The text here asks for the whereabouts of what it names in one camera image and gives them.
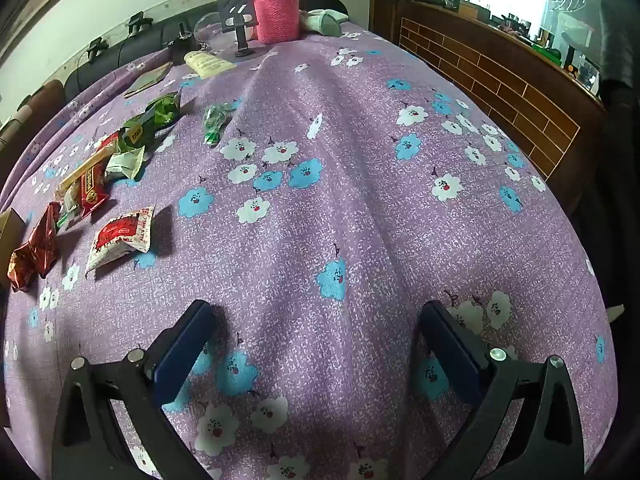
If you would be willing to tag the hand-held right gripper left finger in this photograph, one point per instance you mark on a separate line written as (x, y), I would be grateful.
(182, 355)

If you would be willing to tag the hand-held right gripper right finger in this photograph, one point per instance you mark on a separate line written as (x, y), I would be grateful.
(452, 350)

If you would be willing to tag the red snack bar packet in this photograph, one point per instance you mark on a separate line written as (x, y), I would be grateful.
(92, 194)

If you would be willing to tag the clear green-ended wafer packet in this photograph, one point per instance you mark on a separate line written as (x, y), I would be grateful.
(66, 210)

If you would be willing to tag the pale green-white snack packet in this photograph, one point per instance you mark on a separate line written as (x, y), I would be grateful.
(125, 164)

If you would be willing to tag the beige biscuit packet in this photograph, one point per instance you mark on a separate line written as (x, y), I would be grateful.
(85, 172)

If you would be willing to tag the cardboard box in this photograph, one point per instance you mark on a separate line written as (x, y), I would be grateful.
(9, 240)

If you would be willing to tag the green yellow-label snack packet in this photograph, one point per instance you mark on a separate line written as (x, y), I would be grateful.
(137, 132)

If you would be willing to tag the clear green candy packet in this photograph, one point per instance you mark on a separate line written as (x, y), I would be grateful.
(216, 121)

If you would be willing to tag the purple floral tablecloth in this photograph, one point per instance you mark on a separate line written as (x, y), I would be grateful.
(325, 210)

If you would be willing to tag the small booklet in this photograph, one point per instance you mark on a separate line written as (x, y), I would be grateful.
(150, 79)

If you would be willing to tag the brown sofa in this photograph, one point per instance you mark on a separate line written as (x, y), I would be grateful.
(42, 100)

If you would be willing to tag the yellow long packet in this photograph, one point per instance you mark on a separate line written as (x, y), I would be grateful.
(207, 64)

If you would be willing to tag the black leather sofa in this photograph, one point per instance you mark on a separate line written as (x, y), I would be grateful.
(115, 57)

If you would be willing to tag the black power adapter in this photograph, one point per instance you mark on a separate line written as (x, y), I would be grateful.
(180, 49)

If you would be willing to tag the clear round container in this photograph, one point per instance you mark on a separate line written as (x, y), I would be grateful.
(205, 30)

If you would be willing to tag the black phone stand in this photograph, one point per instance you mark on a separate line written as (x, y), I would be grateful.
(235, 10)

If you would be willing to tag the light green cloth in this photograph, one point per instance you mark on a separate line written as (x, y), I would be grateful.
(325, 22)

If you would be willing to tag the pink knit-sleeved bottle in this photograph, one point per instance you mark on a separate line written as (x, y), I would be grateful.
(275, 15)

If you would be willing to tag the black wall clamp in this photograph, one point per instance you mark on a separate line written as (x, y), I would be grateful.
(97, 47)
(140, 22)

